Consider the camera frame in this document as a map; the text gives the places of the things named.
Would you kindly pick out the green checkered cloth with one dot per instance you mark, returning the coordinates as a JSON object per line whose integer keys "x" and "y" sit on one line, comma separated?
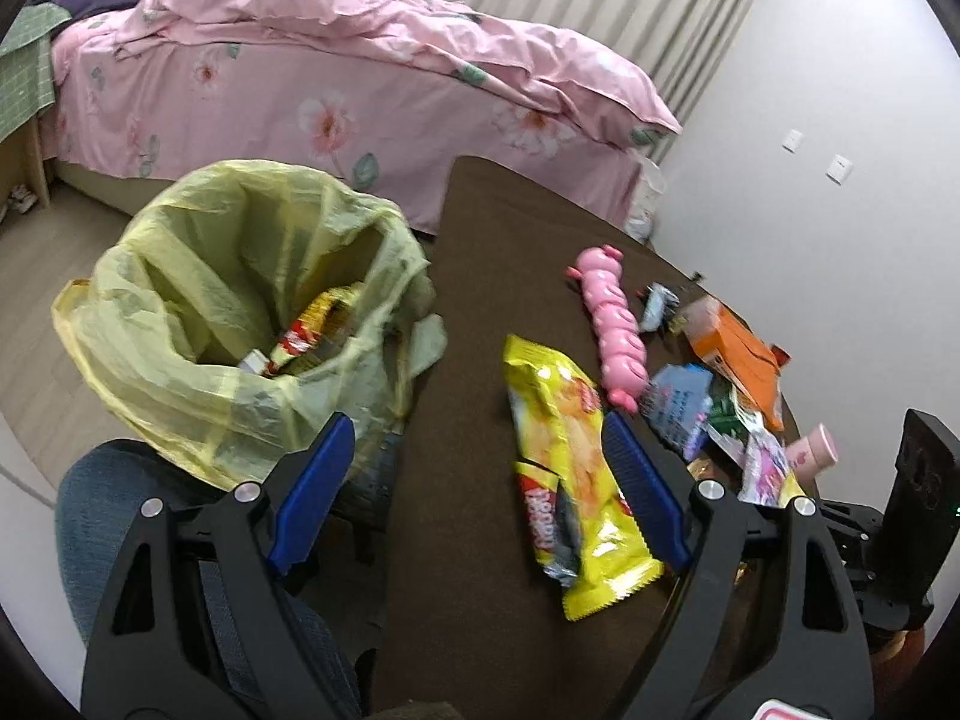
{"x": 26, "y": 75}

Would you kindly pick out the striped curtain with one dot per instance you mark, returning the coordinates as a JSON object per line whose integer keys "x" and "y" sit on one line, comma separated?
{"x": 600, "y": 0}

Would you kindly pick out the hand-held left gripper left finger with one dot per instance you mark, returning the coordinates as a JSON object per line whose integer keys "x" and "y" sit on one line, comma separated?
{"x": 315, "y": 499}

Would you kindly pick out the yellow chip bag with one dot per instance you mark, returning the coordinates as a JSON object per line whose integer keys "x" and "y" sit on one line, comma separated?
{"x": 555, "y": 405}

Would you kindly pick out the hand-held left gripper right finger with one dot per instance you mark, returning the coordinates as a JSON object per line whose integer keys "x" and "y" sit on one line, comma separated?
{"x": 645, "y": 499}

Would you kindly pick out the small blue wrapper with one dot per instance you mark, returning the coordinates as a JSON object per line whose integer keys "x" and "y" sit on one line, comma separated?
{"x": 658, "y": 306}

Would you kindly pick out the pink pig toy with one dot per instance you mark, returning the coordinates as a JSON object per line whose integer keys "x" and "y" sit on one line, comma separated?
{"x": 611, "y": 307}

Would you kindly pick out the green wrapper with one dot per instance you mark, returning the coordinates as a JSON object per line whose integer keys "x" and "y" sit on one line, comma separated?
{"x": 727, "y": 416}

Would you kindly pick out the wooden nightstand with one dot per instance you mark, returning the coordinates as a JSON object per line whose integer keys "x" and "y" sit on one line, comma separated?
{"x": 34, "y": 165}

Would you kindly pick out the cartoon print tissue packet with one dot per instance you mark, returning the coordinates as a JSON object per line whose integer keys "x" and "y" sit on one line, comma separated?
{"x": 765, "y": 465}

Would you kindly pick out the bin with yellow bag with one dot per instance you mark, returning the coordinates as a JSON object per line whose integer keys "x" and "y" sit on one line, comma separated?
{"x": 187, "y": 255}

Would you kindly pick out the person's leg in jeans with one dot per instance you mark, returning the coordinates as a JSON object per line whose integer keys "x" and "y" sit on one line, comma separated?
{"x": 90, "y": 495}

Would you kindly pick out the pink floral quilt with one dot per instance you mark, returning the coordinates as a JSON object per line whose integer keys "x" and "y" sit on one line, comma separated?
{"x": 337, "y": 7}

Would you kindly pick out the yellow and red snack wrapper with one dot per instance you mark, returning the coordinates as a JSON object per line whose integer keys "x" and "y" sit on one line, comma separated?
{"x": 311, "y": 330}

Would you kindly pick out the light blue snack packet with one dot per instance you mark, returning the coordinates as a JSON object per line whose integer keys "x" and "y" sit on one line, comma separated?
{"x": 679, "y": 401}

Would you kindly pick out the white wall switch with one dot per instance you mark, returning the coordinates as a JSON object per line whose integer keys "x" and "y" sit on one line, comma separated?
{"x": 839, "y": 168}
{"x": 792, "y": 141}

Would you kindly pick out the white plastic bag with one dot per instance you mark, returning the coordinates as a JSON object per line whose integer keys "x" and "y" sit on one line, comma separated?
{"x": 646, "y": 202}

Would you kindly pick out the orange box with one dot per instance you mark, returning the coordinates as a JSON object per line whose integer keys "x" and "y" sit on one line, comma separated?
{"x": 731, "y": 349}

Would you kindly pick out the bed with pink floral sheet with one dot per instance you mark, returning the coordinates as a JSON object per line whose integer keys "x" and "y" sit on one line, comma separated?
{"x": 187, "y": 112}

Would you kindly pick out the pink small bottle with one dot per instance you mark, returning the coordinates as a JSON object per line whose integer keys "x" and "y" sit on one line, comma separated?
{"x": 814, "y": 450}

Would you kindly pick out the white slippers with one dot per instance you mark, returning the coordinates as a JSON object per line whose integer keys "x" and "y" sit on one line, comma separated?
{"x": 19, "y": 201}

